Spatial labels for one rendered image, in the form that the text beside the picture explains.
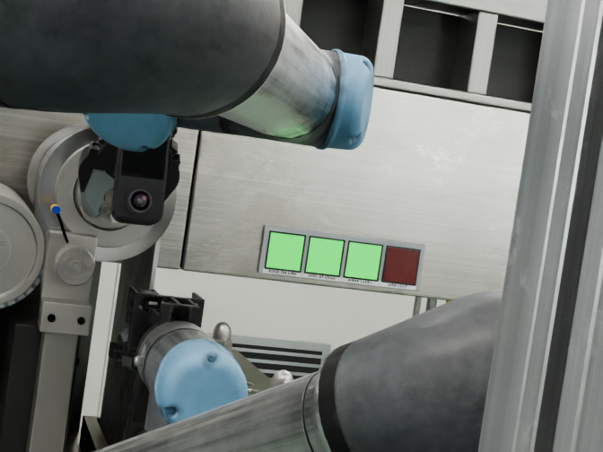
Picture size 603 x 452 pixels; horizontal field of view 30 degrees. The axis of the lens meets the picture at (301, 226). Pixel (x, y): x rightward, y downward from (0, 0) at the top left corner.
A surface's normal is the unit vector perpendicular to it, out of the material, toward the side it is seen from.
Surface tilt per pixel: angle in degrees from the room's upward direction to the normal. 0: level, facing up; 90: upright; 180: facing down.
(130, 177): 81
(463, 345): 54
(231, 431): 70
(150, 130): 137
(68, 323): 90
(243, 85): 126
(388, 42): 90
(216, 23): 102
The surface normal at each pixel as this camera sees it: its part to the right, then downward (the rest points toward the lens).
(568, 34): -0.98, -0.14
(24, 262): 0.29, 0.09
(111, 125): -0.22, 0.74
